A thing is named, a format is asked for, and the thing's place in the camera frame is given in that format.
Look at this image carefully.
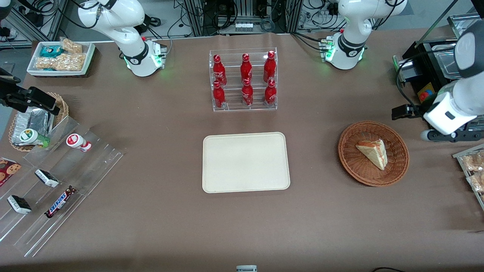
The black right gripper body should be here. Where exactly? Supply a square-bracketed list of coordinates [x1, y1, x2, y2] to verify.
[0, 87, 29, 113]

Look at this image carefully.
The triangular sandwich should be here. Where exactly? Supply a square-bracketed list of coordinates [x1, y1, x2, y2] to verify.
[355, 139, 388, 171]

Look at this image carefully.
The small brown wicker basket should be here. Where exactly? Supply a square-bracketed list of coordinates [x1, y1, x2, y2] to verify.
[8, 92, 70, 152]

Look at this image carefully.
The metal snack tray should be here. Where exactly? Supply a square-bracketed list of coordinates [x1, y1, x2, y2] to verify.
[453, 144, 484, 211]

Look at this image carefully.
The white rectangular snack tray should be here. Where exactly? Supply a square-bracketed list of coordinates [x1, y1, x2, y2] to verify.
[26, 41, 96, 77]

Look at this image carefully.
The large brown wicker basket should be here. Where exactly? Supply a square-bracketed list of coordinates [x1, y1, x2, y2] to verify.
[338, 121, 410, 187]

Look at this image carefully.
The beige plastic tray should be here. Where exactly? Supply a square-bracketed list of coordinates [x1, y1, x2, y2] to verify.
[202, 132, 291, 194]

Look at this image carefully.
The silver foil packet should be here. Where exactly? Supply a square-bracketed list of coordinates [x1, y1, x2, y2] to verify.
[11, 107, 55, 146]

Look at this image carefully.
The green cap yoghurt bottle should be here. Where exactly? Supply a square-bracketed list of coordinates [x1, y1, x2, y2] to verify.
[19, 128, 51, 148]

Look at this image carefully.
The black food warmer machine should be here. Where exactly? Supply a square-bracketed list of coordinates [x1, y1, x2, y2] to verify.
[392, 0, 484, 114]

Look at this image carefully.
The large rice cracker packet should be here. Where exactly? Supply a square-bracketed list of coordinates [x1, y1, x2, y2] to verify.
[35, 53, 87, 71]

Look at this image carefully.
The teal snack packet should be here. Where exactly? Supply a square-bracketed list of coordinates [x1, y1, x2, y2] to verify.
[40, 45, 63, 58]

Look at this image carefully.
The red cap yoghurt bottle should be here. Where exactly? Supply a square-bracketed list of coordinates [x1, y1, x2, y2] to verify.
[66, 133, 92, 153]

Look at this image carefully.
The steel food pan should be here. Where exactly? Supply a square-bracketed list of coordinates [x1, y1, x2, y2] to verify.
[432, 43, 461, 79]

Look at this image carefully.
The clear bag of pastries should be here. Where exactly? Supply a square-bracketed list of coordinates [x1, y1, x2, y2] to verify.
[466, 172, 484, 193]
[462, 151, 484, 172]

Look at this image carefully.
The small rice cracker packet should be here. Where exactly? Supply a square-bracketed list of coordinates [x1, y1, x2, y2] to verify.
[60, 38, 83, 54]

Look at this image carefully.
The red cookie packet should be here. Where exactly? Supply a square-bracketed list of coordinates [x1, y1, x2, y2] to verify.
[0, 157, 22, 187]

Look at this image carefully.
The black white snack bar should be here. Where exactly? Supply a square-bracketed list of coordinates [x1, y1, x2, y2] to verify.
[7, 195, 33, 215]
[34, 169, 60, 188]

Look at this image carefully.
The clear acrylic stepped display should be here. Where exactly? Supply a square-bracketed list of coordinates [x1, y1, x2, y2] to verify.
[0, 115, 125, 258]

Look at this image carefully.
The Snickers chocolate bar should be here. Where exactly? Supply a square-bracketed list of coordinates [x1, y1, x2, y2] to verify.
[44, 186, 77, 219]

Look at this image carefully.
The red cola bottle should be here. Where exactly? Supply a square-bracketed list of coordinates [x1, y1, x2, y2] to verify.
[241, 78, 254, 107]
[213, 80, 226, 109]
[264, 79, 277, 105]
[240, 53, 253, 82]
[263, 51, 277, 83]
[213, 54, 227, 87]

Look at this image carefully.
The clear acrylic bottle rack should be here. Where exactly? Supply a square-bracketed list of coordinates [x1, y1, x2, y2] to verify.
[209, 48, 278, 112]

